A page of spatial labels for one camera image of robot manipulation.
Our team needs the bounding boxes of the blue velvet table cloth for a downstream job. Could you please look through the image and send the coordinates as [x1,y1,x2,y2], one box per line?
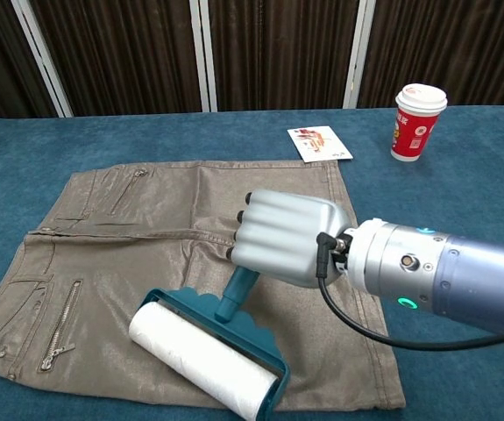
[0,103,504,421]

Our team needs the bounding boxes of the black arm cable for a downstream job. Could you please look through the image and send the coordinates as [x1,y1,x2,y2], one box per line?
[316,232,504,351]

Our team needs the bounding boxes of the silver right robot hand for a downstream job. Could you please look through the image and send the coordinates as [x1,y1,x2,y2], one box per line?
[226,189,352,289]

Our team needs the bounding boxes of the white card red print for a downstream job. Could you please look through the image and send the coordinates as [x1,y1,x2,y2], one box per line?
[287,125,354,164]

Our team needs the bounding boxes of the red paper cup white lid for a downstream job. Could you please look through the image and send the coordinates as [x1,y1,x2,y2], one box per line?
[389,82,449,163]

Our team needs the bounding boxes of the brown curtain folding screen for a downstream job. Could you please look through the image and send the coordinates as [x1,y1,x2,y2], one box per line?
[0,0,504,125]

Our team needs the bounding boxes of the teal lint roller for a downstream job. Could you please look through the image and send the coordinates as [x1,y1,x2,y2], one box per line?
[128,265,289,421]

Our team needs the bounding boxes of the shiny taupe folded pants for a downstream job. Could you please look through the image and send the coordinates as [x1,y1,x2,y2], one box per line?
[0,160,408,412]

